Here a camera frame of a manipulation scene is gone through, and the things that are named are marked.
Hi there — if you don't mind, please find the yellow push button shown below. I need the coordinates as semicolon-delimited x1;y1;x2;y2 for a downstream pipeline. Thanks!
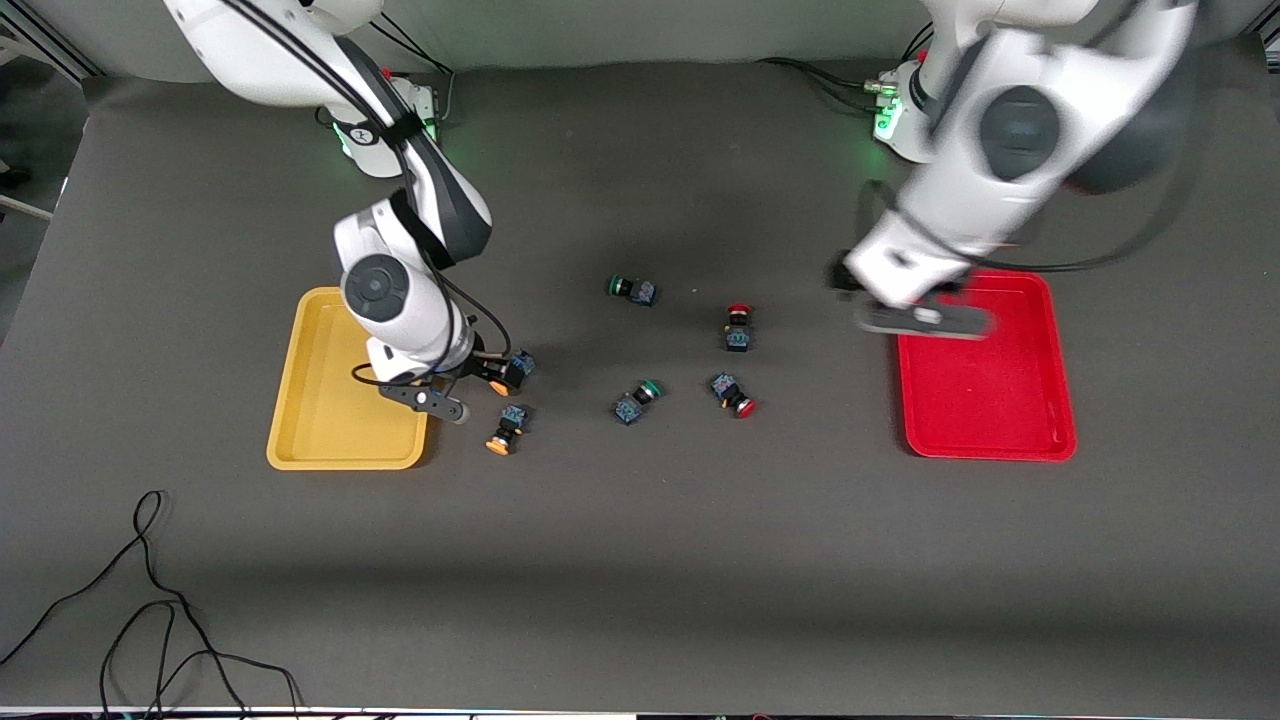
485;404;531;457
487;350;537;398

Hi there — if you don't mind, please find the yellow plastic tray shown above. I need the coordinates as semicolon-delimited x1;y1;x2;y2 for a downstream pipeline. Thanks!
266;287;431;471

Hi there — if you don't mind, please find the red plastic tray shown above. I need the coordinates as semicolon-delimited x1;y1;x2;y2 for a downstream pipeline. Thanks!
895;268;1079;463

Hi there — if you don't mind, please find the dark grey table cloth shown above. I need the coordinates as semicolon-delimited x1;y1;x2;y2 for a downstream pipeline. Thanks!
0;55;1280;713

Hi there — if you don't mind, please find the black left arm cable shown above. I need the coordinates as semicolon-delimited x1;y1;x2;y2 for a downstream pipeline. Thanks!
860;178;1201;276

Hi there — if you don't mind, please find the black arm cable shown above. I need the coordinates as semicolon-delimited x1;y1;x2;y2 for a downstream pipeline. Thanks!
860;178;1201;276
222;0;513;386

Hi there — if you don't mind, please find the black base power cable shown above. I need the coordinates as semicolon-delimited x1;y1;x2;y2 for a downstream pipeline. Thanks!
368;18;456;121
757;57;896;113

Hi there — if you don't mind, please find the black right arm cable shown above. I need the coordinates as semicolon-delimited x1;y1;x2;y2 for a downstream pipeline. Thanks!
222;0;513;386

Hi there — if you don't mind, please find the thin black loose cable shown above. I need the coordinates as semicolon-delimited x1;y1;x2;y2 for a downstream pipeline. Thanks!
98;598;304;720
0;489;191;666

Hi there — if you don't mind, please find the aluminium frame bar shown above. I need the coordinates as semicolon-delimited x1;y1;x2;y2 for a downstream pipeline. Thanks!
0;22;103;83

